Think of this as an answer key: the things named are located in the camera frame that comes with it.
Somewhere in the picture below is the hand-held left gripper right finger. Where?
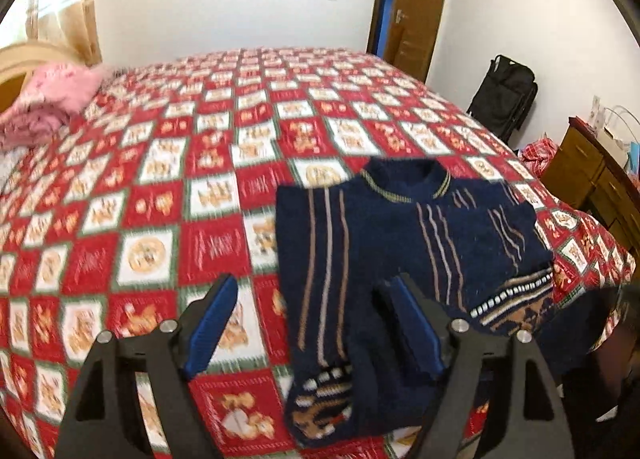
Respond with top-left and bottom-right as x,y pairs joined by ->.
392,273 -> 576,459

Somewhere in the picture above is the red checked bear print blanket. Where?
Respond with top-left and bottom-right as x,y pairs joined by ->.
0,46 -> 636,459

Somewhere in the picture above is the red plaid bag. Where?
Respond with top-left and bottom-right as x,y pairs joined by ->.
517,137 -> 562,174

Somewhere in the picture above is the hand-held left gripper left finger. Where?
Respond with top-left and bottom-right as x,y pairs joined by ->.
55,274 -> 240,459

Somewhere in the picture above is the brown wooden cabinet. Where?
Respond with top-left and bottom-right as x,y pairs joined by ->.
542,117 -> 640,260

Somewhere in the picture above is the beige patterned curtain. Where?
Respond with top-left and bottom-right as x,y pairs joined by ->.
25,0 -> 103,67

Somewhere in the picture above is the white paper bag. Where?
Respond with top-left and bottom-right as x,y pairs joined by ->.
597,106 -> 640,160

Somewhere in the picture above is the pink folded quilt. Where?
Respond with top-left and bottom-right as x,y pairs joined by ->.
0,63 -> 108,150

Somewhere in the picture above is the navy patterned knit sweater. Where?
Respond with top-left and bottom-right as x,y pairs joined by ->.
275,158 -> 557,450

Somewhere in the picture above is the brown wooden door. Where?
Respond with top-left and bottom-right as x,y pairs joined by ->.
395,0 -> 451,82

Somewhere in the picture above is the cream wooden bed headboard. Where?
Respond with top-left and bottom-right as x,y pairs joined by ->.
0,41 -> 71,114

